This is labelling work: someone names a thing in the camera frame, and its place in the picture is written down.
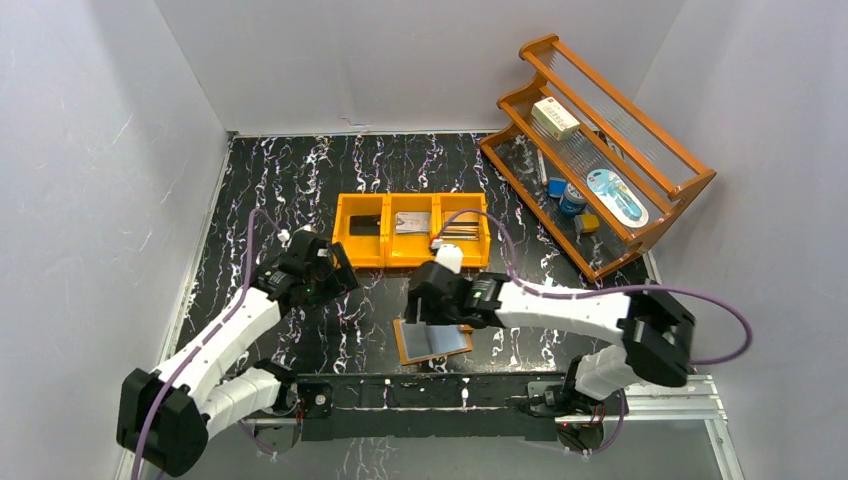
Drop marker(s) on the blue eraser block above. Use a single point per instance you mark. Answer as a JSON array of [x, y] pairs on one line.
[[556, 187]]

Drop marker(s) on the white pen marker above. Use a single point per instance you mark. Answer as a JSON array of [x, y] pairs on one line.
[[541, 168]]

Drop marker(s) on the orange card holder wallet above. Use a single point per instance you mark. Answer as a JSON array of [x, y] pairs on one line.
[[421, 342]]

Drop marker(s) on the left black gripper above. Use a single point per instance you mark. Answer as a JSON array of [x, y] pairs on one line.
[[333, 276]]

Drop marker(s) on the white red box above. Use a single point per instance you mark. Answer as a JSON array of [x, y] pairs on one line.
[[554, 118]]

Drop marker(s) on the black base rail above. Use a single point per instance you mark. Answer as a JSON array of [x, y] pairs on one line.
[[532, 406]]

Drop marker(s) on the yellow grey sharpener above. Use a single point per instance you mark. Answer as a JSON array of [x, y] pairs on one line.
[[586, 223]]

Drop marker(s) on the orange card stack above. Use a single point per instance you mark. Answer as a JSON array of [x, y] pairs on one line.
[[464, 226]]

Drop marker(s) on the orange wooden shelf rack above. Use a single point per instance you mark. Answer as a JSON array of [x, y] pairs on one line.
[[614, 134]]

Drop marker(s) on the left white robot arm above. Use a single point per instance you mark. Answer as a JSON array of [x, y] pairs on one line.
[[168, 415]]

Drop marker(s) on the blue packaged cutter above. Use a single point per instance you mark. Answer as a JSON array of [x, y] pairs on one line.
[[616, 196]]

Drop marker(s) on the black card in bin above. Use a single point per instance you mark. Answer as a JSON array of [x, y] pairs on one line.
[[364, 225]]

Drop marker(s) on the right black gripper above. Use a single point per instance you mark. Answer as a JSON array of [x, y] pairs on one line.
[[422, 299]]

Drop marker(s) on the silver card stack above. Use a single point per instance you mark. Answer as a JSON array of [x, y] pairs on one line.
[[412, 222]]

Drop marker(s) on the orange three-compartment bin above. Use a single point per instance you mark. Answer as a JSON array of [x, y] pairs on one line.
[[389, 250]]

